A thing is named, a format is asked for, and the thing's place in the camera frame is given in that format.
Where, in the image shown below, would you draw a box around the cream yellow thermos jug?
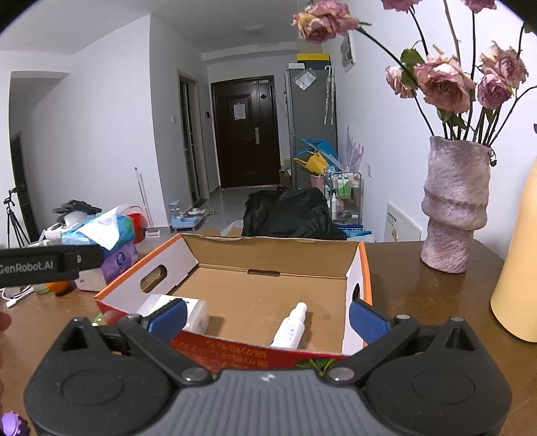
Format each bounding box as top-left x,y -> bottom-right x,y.
490,159 -> 537,343

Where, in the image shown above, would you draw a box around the glass side door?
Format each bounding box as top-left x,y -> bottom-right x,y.
178,73 -> 201,206

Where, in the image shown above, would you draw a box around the white folded umbrella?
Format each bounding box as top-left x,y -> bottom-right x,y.
323,65 -> 337,125

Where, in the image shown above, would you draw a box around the purple cap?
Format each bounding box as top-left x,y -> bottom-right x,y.
0,412 -> 31,436

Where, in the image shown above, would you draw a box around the purple flower wall decoration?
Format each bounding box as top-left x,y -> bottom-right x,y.
345,126 -> 365,172

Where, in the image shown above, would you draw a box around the white spray bottle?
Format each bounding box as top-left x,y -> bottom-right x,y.
268,302 -> 309,349

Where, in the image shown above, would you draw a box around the dark brown door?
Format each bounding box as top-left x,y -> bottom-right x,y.
210,76 -> 281,190

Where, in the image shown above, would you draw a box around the blue tissue pack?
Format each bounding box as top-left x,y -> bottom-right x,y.
61,207 -> 136,252

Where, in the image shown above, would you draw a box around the white cable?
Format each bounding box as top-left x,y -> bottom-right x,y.
2,285 -> 34,309

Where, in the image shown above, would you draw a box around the grey refrigerator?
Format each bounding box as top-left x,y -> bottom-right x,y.
284,63 -> 338,191

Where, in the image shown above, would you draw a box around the red bucket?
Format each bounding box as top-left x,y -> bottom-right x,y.
126,212 -> 145,245

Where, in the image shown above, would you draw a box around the small white box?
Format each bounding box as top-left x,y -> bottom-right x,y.
138,294 -> 210,335

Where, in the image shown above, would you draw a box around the red orange cardboard box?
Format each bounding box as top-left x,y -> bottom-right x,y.
94,232 -> 374,376

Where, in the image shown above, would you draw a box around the wall poster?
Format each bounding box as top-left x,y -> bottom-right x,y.
341,31 -> 357,73

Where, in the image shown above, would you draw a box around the white mop stick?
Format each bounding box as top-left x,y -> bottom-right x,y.
134,167 -> 162,239

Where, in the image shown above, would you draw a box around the bunch of dried pink roses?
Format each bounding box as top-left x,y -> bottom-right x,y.
292,0 -> 537,147

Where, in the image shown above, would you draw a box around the pink textured vase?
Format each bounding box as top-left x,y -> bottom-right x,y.
421,135 -> 492,274

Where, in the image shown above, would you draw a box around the black bag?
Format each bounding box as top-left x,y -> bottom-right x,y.
242,187 -> 347,241

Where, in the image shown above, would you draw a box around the clear plastic bag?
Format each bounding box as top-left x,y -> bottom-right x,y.
294,69 -> 317,90

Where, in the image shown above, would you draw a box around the black frame stand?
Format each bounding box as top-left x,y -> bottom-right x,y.
52,200 -> 102,215

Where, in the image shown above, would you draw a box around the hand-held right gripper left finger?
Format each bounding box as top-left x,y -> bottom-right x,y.
59,297 -> 212,387

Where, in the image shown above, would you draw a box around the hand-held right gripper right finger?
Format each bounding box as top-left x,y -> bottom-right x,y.
327,298 -> 481,384

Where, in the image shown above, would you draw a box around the pet water dispenser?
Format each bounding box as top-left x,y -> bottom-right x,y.
168,201 -> 198,231

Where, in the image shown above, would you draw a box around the metal cart with bottles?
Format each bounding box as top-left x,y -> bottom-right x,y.
324,171 -> 362,223

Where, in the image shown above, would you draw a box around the purple tissue pack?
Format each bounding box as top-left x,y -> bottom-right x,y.
76,241 -> 139,293

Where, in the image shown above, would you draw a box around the black tripod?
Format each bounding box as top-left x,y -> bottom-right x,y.
3,188 -> 31,248

